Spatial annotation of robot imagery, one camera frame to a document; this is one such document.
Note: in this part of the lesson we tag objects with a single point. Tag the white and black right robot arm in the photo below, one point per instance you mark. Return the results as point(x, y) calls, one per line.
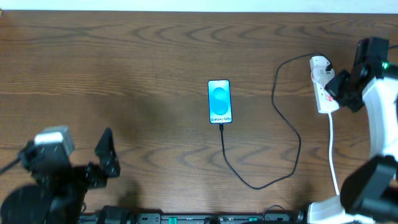
point(366, 196)

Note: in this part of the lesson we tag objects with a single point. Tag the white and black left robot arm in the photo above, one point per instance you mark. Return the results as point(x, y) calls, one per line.
point(60, 188)

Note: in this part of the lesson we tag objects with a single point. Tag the blue Galaxy smartphone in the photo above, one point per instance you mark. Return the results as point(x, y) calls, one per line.
point(219, 99)

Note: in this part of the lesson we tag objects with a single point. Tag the white power strip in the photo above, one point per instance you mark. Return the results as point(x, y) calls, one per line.
point(321, 74)

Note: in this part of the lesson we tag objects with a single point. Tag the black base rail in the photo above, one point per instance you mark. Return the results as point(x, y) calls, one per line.
point(111, 214)

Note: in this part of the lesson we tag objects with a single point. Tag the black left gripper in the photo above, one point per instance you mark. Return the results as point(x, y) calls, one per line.
point(79, 173)

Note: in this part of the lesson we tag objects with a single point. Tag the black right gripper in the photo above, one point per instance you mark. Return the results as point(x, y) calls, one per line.
point(337, 85)

